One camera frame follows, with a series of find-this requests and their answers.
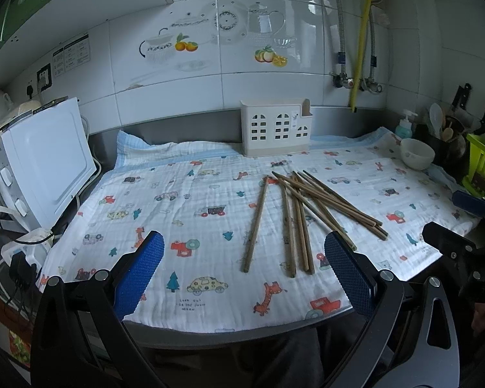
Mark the black wall socket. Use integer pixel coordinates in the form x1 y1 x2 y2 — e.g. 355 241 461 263
37 63 52 93

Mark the dark utensil pot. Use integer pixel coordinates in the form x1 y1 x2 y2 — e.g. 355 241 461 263
415 102 466 160

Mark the red handled water valve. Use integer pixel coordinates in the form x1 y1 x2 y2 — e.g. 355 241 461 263
331 73 361 89

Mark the white power strip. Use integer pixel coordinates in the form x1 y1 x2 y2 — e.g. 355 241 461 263
1 228 54 272

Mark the teal soap dispenser bottle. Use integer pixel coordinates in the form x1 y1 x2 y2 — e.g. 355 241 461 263
395 110 417 139

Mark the yellow gas hose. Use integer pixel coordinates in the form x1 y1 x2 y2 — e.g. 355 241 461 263
349 0 373 113

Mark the white wall label sticker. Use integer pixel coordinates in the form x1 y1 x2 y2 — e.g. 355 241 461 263
51 33 91 77

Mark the white ceramic bowl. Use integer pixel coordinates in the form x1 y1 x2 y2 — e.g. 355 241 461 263
400 138 436 171

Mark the printed white cloth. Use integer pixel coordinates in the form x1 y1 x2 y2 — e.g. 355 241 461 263
37 128 479 333

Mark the braided metal hose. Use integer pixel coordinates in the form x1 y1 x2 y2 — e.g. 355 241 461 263
325 0 349 89
361 4 386 95

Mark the white microwave oven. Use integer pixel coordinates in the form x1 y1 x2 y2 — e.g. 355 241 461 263
0 98 96 233

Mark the white utensil holder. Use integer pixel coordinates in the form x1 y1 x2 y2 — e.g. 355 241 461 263
241 99 313 157

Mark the green plastic basket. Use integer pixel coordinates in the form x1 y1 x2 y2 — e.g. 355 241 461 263
463 134 485 198

